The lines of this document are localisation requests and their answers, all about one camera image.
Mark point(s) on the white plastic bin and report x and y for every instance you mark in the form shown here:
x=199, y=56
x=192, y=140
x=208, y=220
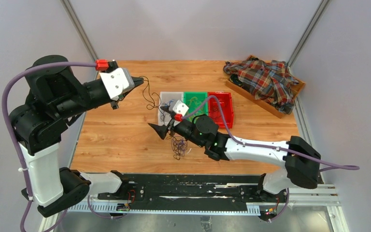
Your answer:
x=167, y=99

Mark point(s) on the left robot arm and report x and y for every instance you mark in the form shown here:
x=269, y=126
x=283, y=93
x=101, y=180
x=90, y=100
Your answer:
x=61, y=91

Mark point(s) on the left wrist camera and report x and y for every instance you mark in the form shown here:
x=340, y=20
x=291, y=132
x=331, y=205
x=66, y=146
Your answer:
x=116, y=81

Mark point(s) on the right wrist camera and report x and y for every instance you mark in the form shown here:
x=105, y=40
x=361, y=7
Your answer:
x=179, y=109

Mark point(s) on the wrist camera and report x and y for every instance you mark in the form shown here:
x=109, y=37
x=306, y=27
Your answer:
x=179, y=109
x=116, y=81

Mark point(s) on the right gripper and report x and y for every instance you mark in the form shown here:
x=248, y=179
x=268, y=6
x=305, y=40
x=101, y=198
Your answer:
x=161, y=130

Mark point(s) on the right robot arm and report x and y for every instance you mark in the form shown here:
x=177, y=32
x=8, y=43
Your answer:
x=297, y=160

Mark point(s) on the plaid shirt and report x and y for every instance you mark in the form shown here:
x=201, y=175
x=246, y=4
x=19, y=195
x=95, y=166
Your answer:
x=265, y=81

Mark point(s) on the green plastic bin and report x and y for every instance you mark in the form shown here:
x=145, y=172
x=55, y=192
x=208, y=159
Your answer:
x=193, y=100

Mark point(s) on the wooden tray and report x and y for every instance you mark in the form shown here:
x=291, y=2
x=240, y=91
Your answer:
x=296, y=86

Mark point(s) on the red plastic bin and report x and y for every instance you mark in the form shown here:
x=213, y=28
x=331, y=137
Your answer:
x=225, y=100

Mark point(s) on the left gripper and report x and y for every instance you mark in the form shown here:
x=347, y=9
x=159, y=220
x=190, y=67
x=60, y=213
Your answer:
x=137, y=80

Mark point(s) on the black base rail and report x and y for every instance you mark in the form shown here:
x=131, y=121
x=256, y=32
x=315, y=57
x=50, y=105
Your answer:
x=186, y=194

